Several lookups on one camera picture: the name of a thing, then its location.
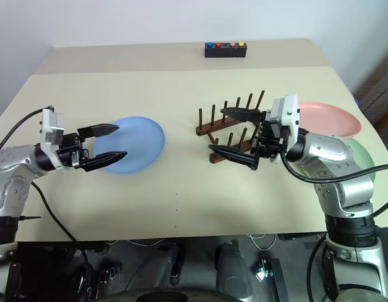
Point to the beige table cover sheet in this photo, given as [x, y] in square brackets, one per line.
[181, 188]

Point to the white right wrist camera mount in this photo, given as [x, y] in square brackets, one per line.
[291, 110]

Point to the dark grey rounded shape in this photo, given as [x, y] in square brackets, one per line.
[233, 270]

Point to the pink red plate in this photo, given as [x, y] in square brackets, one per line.
[326, 118]

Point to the grey round base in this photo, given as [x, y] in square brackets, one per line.
[194, 295]

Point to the wooden dish rack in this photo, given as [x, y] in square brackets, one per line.
[204, 129]

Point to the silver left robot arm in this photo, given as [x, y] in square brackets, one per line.
[11, 163]

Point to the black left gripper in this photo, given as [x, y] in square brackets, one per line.
[72, 151]

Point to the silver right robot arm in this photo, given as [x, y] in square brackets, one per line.
[332, 148]

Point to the green plate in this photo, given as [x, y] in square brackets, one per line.
[361, 154]

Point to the blue plate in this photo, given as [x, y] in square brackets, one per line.
[140, 141]

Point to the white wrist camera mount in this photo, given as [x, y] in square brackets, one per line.
[291, 110]
[49, 126]

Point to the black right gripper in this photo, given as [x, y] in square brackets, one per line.
[271, 140]

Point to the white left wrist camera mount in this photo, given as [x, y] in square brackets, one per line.
[49, 126]

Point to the dark striped furniture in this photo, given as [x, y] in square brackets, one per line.
[378, 85]

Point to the black button box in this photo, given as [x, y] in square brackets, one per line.
[225, 53]

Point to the black metal bracket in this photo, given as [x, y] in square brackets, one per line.
[276, 277]

